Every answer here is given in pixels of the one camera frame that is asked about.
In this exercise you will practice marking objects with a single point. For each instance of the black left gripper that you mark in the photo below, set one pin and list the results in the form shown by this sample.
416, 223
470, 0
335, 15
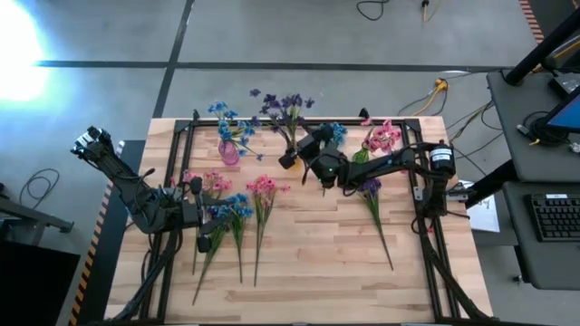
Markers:
192, 213

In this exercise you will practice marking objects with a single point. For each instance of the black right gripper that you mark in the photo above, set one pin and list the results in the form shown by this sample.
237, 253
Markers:
317, 144

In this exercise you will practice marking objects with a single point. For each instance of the blue artificial flower bunch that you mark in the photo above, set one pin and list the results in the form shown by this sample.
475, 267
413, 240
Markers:
225, 131
338, 132
222, 213
242, 210

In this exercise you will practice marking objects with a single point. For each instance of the purple artificial flower bunch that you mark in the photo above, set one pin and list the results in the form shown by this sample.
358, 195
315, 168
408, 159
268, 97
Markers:
371, 185
283, 103
212, 210

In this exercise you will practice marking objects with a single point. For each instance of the pink artificial flower bunch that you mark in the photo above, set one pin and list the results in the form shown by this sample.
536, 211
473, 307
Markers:
216, 182
265, 185
380, 138

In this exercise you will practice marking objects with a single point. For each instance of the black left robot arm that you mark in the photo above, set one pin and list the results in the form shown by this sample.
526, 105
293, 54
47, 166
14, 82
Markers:
122, 181

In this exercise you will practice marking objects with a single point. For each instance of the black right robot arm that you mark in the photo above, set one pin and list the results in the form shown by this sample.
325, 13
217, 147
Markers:
385, 165

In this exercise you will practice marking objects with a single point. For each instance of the yellow textured glass vase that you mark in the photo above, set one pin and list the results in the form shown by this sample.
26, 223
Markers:
296, 168

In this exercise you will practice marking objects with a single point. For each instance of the pink ribbed glass vase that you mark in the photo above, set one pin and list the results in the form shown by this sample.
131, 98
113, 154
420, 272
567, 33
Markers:
229, 154

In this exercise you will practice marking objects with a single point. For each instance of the green glass vase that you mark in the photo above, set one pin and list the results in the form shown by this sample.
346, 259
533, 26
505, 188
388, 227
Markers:
361, 156

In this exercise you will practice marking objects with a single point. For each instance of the black floor mat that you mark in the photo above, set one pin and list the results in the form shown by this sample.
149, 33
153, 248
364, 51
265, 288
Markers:
106, 280

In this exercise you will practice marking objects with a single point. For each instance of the yellow black hazard strip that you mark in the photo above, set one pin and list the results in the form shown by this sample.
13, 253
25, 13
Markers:
86, 271

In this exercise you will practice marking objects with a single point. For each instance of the grey metal stand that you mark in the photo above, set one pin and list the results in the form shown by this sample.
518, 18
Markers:
31, 219

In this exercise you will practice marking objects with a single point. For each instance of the black box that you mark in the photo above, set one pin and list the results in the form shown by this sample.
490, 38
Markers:
31, 290

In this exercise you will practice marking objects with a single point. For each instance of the white paper sheet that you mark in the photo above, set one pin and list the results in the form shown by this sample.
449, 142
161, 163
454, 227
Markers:
485, 217

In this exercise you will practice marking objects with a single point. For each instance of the yellow and black plug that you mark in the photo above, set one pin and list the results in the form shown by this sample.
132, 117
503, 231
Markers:
425, 5

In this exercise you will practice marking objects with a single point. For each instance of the grey desk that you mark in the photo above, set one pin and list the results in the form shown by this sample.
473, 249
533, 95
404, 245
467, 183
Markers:
525, 262
512, 136

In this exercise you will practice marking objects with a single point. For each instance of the black keyboard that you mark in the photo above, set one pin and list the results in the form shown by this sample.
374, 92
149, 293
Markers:
556, 217

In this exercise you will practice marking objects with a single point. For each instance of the orange striped floor strip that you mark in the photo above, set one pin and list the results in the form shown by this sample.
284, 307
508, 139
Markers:
531, 20

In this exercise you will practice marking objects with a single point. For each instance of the monitor with blue screen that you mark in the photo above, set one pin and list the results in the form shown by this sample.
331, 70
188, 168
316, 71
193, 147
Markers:
568, 115

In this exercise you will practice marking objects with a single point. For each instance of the black desk device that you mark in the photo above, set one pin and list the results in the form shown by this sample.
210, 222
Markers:
566, 82

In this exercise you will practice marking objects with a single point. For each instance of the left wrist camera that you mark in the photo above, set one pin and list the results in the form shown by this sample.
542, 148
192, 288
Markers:
196, 185

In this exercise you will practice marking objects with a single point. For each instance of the black aluminium table frame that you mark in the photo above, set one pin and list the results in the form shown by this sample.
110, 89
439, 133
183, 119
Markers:
182, 124

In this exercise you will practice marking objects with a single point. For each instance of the grey metal bracket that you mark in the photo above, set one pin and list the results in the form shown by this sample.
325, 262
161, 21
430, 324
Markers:
418, 194

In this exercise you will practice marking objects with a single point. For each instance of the black rig post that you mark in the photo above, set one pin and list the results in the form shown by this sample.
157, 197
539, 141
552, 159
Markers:
541, 47

